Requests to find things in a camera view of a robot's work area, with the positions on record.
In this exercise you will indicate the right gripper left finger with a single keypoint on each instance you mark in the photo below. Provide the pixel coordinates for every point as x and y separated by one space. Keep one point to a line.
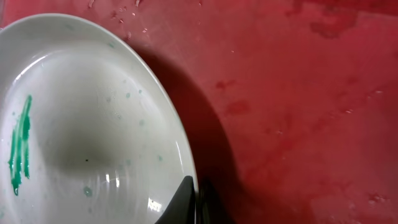
181 209

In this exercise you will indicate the red plastic serving tray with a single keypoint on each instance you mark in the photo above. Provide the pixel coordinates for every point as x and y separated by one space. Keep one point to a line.
290 106

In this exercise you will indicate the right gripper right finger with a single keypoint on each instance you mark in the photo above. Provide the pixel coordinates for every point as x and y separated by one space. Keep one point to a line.
210 207

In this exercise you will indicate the white round plate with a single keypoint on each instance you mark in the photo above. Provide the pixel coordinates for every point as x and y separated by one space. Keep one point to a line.
88 133

